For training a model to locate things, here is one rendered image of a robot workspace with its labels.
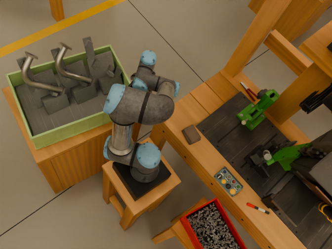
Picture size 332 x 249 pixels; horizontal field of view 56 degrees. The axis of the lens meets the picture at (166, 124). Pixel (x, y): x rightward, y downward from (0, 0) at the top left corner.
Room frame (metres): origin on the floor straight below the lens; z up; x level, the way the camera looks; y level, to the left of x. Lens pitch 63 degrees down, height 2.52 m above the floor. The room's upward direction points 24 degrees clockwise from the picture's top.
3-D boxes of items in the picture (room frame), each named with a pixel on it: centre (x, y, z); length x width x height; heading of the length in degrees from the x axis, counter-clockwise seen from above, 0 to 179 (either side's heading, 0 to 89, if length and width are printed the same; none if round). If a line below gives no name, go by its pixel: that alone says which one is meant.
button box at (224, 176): (0.65, -0.45, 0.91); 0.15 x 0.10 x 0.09; 63
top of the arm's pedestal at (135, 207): (0.51, 0.01, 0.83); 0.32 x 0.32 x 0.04; 58
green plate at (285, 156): (0.81, -0.66, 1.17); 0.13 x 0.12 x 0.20; 63
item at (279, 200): (0.71, -0.78, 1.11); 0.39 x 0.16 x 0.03; 153
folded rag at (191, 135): (0.82, -0.16, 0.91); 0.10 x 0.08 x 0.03; 50
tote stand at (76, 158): (0.76, 0.56, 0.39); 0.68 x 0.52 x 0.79; 143
